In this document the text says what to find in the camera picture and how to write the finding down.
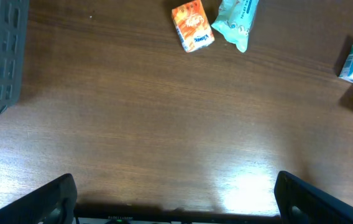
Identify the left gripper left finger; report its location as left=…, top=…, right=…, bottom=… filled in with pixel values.
left=0, top=174, right=77, bottom=224

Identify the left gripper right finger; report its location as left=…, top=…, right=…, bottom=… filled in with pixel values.
left=274, top=170, right=353, bottom=224

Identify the orange tissue pack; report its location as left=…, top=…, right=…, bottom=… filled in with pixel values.
left=172, top=0, right=214, bottom=53

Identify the teal wet wipes pack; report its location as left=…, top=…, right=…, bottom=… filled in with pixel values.
left=211, top=0, right=259, bottom=53

